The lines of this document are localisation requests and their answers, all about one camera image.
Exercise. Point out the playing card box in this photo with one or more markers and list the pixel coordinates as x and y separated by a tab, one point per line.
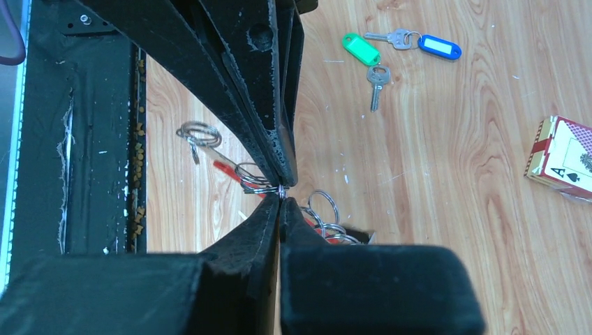
560	157

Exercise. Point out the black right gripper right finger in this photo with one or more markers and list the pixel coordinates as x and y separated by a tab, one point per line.
370	289

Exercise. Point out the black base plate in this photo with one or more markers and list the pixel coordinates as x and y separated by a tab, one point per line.
79	183

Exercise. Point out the green tag key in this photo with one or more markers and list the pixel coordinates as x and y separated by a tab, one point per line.
378	75

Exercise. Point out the blue tag key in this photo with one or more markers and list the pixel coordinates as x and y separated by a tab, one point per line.
403	39

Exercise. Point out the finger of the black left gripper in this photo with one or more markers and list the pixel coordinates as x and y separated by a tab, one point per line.
248	64
160	28

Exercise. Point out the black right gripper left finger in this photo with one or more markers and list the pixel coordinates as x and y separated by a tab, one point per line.
226	289

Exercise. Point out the metal key organizer red handle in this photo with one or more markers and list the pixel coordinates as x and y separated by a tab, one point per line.
206	138

